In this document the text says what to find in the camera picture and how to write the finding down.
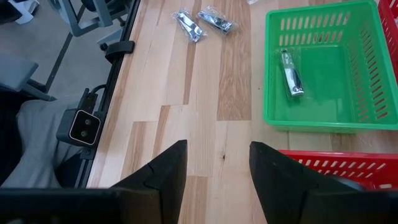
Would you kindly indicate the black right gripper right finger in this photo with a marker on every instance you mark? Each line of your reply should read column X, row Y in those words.
column 273, row 180

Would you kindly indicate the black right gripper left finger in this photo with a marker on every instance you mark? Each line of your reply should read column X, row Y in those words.
column 168, row 174

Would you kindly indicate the silver nail clipper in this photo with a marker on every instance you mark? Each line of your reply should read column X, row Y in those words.
column 291, row 77
column 217, row 20
column 189, row 25

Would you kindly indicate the red plastic slotted basket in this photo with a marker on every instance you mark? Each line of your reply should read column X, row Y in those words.
column 390, row 25
column 326, row 155

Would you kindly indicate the green plastic slotted basket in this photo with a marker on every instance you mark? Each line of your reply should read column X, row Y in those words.
column 317, row 105

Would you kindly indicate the person's leg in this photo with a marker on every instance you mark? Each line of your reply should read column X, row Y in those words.
column 37, row 146

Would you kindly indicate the grey chair base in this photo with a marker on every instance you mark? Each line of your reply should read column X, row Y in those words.
column 93, row 15

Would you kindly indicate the grey chair part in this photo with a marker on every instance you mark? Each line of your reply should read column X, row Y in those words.
column 18, row 73

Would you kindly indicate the grey table-level camera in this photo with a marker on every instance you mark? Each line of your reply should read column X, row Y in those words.
column 81, row 127

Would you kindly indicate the black metal table frame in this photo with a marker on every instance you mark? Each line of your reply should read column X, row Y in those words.
column 116, row 67

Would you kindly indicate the black frame clamp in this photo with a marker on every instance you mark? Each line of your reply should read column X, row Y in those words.
column 119, row 50

